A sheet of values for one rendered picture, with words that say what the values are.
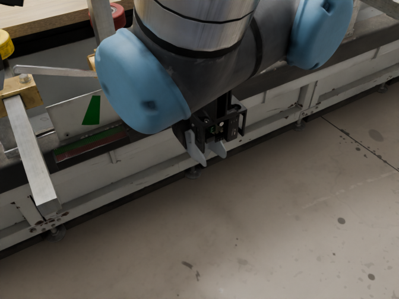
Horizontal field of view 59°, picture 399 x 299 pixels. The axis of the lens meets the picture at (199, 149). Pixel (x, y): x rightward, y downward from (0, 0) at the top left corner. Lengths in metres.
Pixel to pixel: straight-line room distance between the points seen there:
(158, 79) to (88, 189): 1.20
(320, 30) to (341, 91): 1.65
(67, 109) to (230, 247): 0.88
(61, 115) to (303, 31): 0.61
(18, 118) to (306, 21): 0.55
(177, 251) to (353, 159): 0.95
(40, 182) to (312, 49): 0.44
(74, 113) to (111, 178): 0.63
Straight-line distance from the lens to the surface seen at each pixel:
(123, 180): 1.44
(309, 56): 0.32
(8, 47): 0.84
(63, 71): 0.72
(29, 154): 0.64
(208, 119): 0.47
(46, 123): 1.05
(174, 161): 1.47
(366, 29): 1.33
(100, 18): 0.74
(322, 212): 1.60
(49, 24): 0.91
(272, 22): 0.30
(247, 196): 1.58
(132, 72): 0.22
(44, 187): 0.58
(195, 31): 0.21
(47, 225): 1.44
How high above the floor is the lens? 1.28
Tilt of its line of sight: 47 degrees down
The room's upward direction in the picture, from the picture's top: straight up
